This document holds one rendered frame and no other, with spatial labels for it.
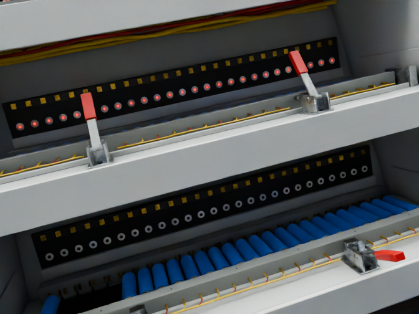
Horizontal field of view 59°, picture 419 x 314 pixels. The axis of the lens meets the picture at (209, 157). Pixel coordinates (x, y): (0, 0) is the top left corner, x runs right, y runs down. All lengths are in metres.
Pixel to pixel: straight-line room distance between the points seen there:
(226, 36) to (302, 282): 0.42
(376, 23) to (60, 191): 0.52
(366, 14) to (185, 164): 0.41
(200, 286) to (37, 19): 0.35
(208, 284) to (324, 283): 0.13
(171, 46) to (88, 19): 0.23
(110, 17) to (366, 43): 0.42
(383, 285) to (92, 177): 0.35
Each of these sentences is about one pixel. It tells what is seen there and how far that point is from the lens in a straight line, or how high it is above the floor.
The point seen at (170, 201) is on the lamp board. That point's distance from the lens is 0.56.
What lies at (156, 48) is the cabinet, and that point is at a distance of 0.66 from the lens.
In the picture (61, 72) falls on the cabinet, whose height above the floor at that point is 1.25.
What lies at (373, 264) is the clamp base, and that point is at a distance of 0.49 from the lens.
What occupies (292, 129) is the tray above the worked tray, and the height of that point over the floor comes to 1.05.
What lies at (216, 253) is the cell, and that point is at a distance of 0.53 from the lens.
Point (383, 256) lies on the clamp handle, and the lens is 0.44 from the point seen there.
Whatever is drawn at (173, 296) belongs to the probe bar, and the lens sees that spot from 0.46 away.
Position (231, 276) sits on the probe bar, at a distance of 0.47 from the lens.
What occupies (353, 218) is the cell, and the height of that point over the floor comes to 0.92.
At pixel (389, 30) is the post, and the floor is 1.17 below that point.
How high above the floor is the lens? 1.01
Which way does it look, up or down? 5 degrees up
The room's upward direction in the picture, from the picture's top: 15 degrees counter-clockwise
